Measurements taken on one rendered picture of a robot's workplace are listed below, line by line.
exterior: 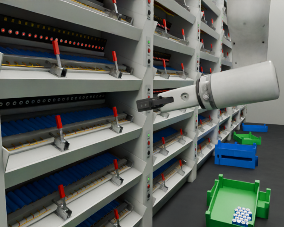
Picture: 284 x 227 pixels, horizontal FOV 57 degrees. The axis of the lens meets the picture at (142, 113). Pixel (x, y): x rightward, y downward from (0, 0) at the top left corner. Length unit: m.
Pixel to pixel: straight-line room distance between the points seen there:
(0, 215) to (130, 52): 0.73
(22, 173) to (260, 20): 0.61
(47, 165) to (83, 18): 0.41
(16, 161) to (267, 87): 0.56
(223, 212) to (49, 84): 1.04
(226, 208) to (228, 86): 0.92
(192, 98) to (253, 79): 0.13
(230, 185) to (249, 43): 1.00
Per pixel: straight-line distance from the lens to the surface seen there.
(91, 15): 0.82
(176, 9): 1.46
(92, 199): 0.89
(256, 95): 0.60
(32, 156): 0.68
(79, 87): 0.76
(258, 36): 0.67
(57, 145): 0.73
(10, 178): 0.64
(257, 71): 0.60
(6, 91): 0.61
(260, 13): 0.62
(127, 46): 1.09
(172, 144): 1.53
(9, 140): 0.69
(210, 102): 0.61
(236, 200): 1.48
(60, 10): 0.73
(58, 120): 0.72
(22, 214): 0.76
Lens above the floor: 0.67
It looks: 7 degrees down
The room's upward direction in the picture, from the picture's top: straight up
